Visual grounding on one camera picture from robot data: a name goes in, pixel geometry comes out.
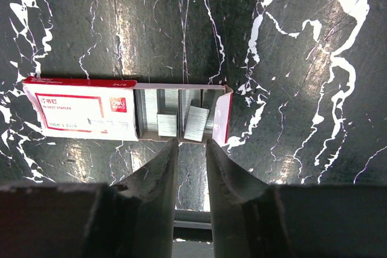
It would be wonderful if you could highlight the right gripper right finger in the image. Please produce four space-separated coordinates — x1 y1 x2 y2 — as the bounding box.
206 140 386 257

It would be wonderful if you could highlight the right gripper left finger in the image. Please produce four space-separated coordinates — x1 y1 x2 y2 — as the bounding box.
1 138 178 257

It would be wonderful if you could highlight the red staple box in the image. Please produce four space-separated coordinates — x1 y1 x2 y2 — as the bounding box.
23 77 233 144

